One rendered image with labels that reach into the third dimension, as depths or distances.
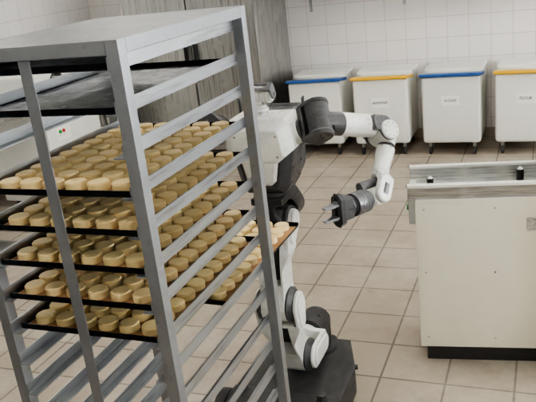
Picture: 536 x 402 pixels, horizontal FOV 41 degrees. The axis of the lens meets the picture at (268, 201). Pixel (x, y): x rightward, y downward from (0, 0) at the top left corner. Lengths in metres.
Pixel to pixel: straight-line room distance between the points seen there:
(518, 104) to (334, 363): 3.88
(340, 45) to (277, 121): 4.88
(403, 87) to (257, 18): 1.49
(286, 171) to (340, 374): 1.02
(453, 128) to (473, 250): 3.49
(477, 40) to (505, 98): 0.83
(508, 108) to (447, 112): 0.52
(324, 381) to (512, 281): 0.97
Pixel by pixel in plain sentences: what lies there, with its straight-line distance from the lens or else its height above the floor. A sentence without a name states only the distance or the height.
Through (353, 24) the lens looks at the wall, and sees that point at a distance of 7.40.
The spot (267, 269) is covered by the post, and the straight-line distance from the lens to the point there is 2.17.
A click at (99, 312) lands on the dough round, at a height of 1.15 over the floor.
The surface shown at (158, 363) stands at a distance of 2.50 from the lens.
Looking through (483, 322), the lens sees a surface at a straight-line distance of 3.50.
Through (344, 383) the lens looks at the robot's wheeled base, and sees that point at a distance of 3.17.
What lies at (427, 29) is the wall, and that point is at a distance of 7.27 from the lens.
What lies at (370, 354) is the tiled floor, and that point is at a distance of 3.68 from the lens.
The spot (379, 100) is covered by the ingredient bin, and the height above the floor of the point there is 0.54.
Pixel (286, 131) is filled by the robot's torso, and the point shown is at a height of 1.33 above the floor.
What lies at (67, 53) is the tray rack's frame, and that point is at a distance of 1.50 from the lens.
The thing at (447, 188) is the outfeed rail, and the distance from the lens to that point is 3.23.
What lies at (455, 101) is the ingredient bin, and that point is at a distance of 6.67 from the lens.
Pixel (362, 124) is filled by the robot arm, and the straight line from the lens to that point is 2.70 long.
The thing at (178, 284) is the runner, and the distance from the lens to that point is 1.70.
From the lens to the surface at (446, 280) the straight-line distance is 3.40.
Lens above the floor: 1.94
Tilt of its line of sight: 19 degrees down
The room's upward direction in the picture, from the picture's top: 7 degrees counter-clockwise
